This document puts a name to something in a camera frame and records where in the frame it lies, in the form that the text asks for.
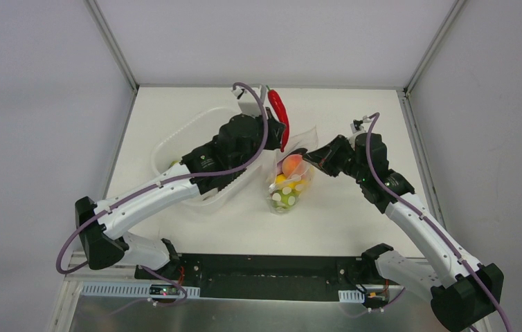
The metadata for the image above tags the clear polka dot zip bag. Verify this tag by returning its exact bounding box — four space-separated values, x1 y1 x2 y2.
262 127 318 215

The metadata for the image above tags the toy peach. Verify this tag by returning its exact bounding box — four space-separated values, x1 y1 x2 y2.
281 154 303 177

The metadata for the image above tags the yellow toy pepper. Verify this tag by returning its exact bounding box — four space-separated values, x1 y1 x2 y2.
275 174 310 194

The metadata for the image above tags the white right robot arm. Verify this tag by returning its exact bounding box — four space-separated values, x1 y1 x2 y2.
303 133 504 331

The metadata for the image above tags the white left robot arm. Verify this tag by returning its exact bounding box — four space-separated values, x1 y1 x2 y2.
75 110 286 280

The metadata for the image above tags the white plastic colander basket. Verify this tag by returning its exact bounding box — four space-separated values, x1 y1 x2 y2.
150 107 263 214

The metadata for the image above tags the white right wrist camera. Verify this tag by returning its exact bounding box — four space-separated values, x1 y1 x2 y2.
351 116 372 135

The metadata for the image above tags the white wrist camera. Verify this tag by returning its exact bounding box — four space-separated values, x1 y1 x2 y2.
351 116 372 135
231 82 269 121

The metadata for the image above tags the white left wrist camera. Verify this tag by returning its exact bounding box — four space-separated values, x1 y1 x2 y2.
231 82 269 121

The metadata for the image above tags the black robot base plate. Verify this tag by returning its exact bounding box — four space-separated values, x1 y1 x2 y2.
156 253 394 302

